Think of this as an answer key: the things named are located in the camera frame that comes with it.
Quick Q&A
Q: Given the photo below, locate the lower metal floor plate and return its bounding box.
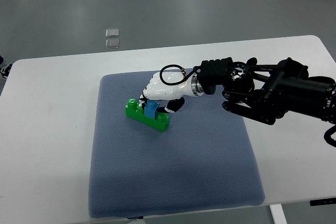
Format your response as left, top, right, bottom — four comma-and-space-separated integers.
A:
106, 38, 120, 49

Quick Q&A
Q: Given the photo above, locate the black table control panel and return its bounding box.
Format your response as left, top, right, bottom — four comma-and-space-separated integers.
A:
310, 197, 336, 206

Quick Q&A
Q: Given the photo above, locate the white table leg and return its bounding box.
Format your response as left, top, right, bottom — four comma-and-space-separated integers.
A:
269, 204, 287, 224

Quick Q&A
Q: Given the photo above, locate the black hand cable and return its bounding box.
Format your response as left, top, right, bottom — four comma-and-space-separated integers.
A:
159, 64, 202, 87

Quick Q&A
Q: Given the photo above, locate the green four-stud toy block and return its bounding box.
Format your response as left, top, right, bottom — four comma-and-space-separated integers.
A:
125, 99, 170, 132

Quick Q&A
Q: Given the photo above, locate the left robot hand tip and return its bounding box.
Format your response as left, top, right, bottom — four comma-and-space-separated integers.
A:
0, 56, 13, 79

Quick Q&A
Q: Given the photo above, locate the metal floor plate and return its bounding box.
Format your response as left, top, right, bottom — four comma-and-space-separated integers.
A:
106, 38, 120, 49
106, 28, 119, 38

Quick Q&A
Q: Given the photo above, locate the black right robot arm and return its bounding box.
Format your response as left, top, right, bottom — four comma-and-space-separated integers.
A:
193, 58, 335, 125

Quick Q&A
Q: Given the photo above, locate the upper metal floor plate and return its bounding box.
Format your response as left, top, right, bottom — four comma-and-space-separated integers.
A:
106, 28, 119, 38

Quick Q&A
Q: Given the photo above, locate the blue-grey fabric mat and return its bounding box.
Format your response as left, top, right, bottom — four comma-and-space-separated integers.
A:
89, 71, 265, 218

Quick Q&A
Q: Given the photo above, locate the blue toy block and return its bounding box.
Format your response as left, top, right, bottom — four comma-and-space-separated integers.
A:
144, 100, 159, 120

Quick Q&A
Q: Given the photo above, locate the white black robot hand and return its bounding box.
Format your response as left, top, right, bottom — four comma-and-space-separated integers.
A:
139, 71, 204, 113

